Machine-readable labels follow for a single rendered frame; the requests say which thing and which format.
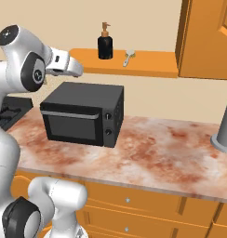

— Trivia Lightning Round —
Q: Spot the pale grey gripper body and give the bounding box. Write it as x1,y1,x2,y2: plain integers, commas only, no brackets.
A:
45,57,85,79

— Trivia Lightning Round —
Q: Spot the black soap dispenser orange pump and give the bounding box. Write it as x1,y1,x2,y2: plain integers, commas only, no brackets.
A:
97,21,114,60

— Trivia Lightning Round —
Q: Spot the orange cabinet shelf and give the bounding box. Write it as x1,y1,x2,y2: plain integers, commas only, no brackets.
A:
68,47,180,79

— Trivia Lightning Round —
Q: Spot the orange cabinet door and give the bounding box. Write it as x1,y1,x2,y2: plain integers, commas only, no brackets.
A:
174,0,227,81

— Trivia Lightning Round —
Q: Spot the black toaster oven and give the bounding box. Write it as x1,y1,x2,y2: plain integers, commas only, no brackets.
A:
39,81,126,149

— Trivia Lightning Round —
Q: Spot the black hob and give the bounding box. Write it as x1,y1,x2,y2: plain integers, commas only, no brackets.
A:
0,96,34,132

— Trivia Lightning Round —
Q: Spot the orange cupboard door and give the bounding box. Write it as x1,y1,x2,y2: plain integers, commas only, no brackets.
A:
9,174,37,199

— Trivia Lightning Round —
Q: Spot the orange drawer front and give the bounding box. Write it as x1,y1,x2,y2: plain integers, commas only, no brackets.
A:
84,181,188,218
181,196,224,228
75,205,210,238

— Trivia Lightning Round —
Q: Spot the grey tapered cylinder stand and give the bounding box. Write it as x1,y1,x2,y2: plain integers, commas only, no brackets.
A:
209,92,227,154

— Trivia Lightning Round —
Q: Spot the grey toaster oven handle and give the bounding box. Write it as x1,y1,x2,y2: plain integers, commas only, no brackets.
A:
40,109,101,121

